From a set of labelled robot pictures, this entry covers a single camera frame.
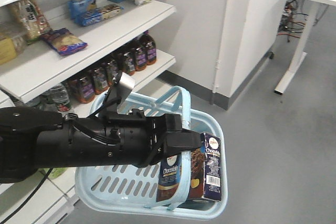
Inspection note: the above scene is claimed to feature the light blue plastic basket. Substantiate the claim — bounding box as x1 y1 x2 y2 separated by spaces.
75 86 228 220

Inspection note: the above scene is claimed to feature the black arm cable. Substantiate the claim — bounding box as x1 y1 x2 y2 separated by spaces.
0 167 53 223

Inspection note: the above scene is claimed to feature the dark blue cookie box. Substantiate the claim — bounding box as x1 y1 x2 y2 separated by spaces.
156 132 222 203

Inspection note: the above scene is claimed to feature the white supermarket shelving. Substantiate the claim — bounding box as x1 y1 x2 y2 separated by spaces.
0 0 177 224

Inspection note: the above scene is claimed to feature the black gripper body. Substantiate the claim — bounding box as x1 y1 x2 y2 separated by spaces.
62 109 182 167

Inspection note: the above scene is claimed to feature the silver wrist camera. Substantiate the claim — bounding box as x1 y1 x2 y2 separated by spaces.
104 70 135 112

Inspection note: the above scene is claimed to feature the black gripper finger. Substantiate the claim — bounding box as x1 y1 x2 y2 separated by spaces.
162 129 202 158

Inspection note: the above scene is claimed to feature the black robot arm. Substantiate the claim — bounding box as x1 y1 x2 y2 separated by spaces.
1 107 201 183

